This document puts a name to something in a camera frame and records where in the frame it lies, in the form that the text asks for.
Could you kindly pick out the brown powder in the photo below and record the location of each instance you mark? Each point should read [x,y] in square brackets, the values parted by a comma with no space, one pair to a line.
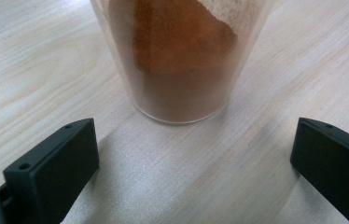
[182,68]

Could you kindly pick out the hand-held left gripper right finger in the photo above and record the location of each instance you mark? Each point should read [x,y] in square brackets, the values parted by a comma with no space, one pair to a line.
[334,168]

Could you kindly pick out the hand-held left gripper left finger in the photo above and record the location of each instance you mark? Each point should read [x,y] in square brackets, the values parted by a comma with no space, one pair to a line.
[54,174]

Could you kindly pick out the clear plastic cup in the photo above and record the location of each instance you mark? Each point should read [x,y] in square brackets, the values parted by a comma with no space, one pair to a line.
[122,62]

